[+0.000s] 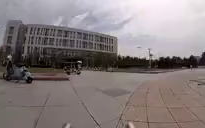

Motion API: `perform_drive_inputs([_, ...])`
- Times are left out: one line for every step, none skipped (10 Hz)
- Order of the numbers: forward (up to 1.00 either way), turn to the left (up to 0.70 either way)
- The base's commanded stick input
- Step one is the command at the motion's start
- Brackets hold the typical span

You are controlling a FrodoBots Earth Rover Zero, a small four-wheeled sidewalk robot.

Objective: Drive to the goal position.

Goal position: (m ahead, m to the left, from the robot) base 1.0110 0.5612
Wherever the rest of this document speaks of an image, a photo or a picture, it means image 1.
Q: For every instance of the grey paved plaza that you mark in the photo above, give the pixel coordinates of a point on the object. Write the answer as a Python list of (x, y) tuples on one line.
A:
[(90, 100)]

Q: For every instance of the row of trees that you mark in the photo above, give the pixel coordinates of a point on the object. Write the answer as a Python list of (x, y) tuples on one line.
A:
[(176, 61)]

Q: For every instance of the reddish brick paving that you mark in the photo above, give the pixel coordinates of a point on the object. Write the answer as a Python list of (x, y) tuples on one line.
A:
[(170, 103)]

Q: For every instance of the low raised stone platform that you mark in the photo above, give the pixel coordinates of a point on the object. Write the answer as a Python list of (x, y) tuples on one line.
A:
[(146, 70)]

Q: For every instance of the robot's own part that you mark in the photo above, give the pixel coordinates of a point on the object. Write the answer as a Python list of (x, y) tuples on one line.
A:
[(67, 125), (130, 125)]

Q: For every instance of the pale pole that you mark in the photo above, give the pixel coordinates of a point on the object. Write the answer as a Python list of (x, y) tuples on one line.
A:
[(150, 58)]

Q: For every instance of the large grey multi-storey building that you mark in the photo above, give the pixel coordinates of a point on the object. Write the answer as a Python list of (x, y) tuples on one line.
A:
[(63, 41)]

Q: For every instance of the raised bed with kerb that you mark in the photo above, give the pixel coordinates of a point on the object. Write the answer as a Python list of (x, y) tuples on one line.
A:
[(46, 75)]

